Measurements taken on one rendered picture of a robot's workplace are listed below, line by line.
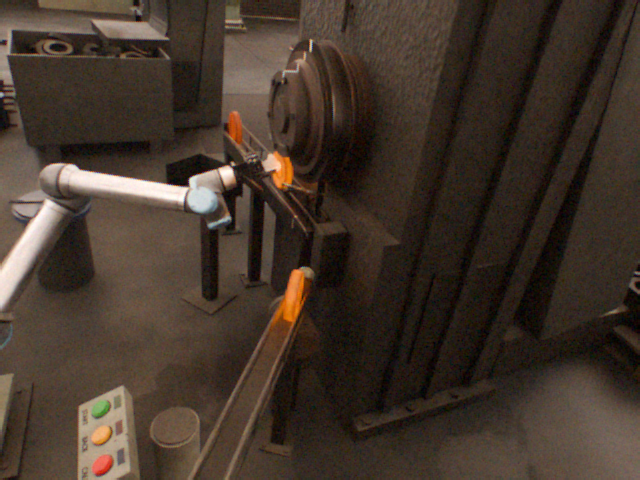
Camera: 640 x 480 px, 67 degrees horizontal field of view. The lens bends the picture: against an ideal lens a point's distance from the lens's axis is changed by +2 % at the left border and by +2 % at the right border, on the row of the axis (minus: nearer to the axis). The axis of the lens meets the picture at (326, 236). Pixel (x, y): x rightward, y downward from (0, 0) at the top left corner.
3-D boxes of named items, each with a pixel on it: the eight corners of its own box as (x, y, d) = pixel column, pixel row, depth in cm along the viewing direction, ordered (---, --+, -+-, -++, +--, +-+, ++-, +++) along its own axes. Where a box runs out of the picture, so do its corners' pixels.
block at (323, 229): (333, 274, 180) (341, 219, 167) (342, 286, 174) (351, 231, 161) (307, 278, 175) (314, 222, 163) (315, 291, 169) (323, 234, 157)
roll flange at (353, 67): (315, 150, 198) (329, 29, 174) (366, 203, 163) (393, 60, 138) (293, 152, 194) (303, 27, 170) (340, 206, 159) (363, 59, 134)
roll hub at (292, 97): (278, 139, 178) (283, 61, 164) (305, 170, 157) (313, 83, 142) (263, 139, 176) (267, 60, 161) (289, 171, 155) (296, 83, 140)
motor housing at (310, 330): (289, 388, 201) (301, 289, 174) (308, 432, 185) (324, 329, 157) (260, 396, 196) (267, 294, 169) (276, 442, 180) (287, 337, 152)
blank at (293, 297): (297, 319, 150) (286, 317, 151) (306, 271, 151) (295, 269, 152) (291, 325, 135) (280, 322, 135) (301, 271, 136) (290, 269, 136)
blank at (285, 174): (280, 145, 196) (272, 145, 194) (294, 156, 183) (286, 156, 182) (278, 180, 202) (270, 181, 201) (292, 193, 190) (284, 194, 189)
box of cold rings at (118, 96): (156, 119, 455) (149, 29, 415) (177, 152, 395) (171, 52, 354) (29, 123, 409) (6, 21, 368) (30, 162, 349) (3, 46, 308)
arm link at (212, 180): (196, 206, 185) (188, 183, 187) (227, 196, 187) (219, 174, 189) (193, 197, 176) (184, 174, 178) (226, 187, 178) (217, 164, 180)
